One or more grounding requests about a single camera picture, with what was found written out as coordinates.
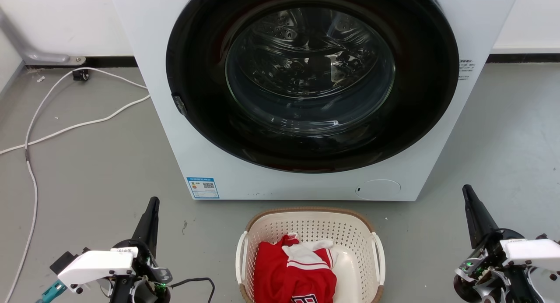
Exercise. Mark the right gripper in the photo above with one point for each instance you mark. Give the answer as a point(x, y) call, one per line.
point(485, 272)

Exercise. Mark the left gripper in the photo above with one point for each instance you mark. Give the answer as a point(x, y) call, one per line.
point(151, 268)

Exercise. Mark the cream perforated laundry basket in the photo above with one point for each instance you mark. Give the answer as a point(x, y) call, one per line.
point(315, 226)

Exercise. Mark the blue energy label sticker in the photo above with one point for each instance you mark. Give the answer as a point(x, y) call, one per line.
point(202, 187)

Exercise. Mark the round white filter cover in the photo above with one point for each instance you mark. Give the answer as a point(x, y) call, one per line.
point(378, 189)

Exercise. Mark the round black washer door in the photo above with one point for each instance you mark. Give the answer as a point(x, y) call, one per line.
point(420, 97)

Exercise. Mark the red and white jersey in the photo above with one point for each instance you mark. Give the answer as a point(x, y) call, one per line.
point(280, 276)

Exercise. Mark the white front-load washing machine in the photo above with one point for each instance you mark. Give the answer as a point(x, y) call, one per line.
point(144, 40)

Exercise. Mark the grey drain pipe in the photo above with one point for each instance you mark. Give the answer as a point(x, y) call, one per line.
point(26, 49)

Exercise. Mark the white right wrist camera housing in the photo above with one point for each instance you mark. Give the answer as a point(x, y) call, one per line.
point(531, 250)

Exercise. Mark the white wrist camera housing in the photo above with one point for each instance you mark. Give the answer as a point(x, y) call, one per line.
point(96, 266)
point(531, 250)

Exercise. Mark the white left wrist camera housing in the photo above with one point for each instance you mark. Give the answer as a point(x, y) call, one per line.
point(96, 266)

